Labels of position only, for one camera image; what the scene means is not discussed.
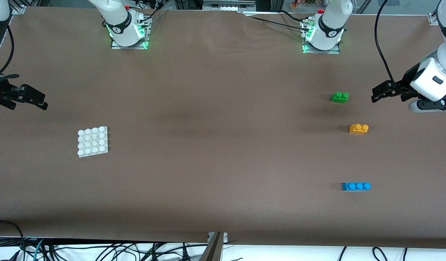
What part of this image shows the white studded base plate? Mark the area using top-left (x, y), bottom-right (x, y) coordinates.
top-left (77, 126), bottom-right (109, 158)

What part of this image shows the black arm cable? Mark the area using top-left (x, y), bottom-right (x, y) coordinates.
top-left (0, 25), bottom-right (20, 80)
top-left (375, 0), bottom-right (396, 84)

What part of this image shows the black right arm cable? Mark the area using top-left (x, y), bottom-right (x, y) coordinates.
top-left (0, 25), bottom-right (20, 80)

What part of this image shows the orange colourful background object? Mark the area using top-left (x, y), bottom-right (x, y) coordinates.
top-left (290, 0), bottom-right (318, 10)

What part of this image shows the aluminium frame profile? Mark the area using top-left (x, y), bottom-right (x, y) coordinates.
top-left (428, 0), bottom-right (446, 26)
top-left (198, 232), bottom-right (228, 261)
top-left (5, 0), bottom-right (40, 15)

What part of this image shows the brown paper table cover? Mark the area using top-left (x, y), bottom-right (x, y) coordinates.
top-left (0, 7), bottom-right (446, 249)

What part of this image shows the black base cable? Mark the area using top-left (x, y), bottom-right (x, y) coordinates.
top-left (136, 0), bottom-right (169, 24)
top-left (279, 10), bottom-right (306, 22)
top-left (241, 13), bottom-right (310, 29)

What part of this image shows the blue three-stud block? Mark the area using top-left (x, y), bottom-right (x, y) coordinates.
top-left (342, 182), bottom-right (371, 191)

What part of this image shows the teal floor cable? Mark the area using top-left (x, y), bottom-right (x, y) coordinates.
top-left (33, 239), bottom-right (45, 261)

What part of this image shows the grey background device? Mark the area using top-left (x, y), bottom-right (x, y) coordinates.
top-left (202, 0), bottom-right (257, 12)

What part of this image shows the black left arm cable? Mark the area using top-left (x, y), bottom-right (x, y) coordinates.
top-left (375, 0), bottom-right (396, 84)

